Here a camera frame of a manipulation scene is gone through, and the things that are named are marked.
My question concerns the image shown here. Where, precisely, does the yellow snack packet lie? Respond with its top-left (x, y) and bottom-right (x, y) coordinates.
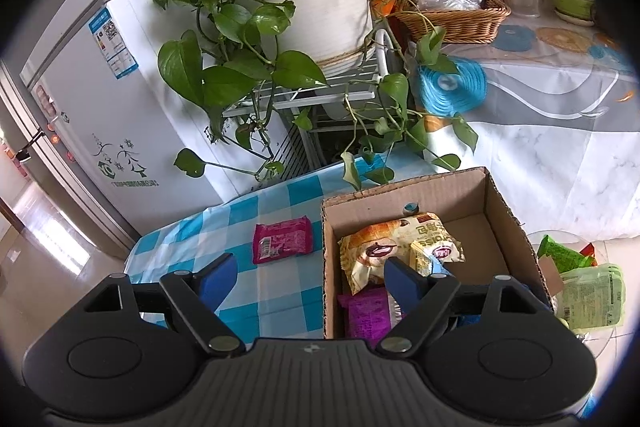
top-left (409, 239), bottom-right (463, 278)

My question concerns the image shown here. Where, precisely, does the purple snack packet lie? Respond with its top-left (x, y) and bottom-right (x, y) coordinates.
top-left (337, 287), bottom-right (406, 339)

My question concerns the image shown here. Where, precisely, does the pink snack packet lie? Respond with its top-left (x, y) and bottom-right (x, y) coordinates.
top-left (251, 217), bottom-right (313, 265)

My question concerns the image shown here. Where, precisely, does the white planter pot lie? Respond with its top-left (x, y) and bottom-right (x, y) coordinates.
top-left (257, 0), bottom-right (375, 75)

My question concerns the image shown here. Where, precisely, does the orange bread snack packet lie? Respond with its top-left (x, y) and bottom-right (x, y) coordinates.
top-left (339, 212), bottom-right (463, 297)

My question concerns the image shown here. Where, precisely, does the blue white checkered tablecloth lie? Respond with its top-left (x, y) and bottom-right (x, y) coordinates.
top-left (122, 154), bottom-right (416, 340)

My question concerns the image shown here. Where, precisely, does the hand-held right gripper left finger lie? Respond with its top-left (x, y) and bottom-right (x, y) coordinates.
top-left (80, 252), bottom-right (246, 354)

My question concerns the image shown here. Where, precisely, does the blue round coaster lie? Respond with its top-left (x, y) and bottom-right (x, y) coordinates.
top-left (497, 26), bottom-right (535, 52)

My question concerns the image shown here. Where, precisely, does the grey white tablecloth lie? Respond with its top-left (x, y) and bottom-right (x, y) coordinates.
top-left (400, 2), bottom-right (640, 243)

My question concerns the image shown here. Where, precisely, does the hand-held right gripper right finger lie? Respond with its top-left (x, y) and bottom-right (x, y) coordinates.
top-left (375, 256), bottom-right (541, 355)

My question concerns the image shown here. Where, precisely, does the white refrigerator with green print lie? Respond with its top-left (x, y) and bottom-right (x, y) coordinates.
top-left (0, 0), bottom-right (236, 260)

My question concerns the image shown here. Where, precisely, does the white metal rack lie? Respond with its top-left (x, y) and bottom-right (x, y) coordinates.
top-left (222, 29), bottom-right (396, 172)

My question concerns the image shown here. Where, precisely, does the cardboard box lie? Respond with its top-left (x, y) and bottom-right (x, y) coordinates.
top-left (320, 166), bottom-right (556, 340)

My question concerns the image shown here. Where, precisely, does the pale green plastic bag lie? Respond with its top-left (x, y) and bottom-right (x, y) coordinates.
top-left (557, 264), bottom-right (626, 333)

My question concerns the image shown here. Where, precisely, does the blue round woven mat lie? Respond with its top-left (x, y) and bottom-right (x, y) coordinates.
top-left (417, 57), bottom-right (488, 116)

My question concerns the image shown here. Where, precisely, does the wicker basket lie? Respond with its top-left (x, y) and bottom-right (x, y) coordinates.
top-left (392, 0), bottom-right (512, 44)

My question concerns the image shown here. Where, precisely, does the blue snack packet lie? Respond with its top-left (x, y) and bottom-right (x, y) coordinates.
top-left (447, 313), bottom-right (483, 329)

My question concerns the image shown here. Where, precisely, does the clear plastic bin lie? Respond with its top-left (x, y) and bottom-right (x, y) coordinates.
top-left (525, 229), bottom-right (628, 360)

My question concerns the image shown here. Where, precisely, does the green wrapper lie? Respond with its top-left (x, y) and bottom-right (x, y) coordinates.
top-left (537, 234), bottom-right (598, 275)

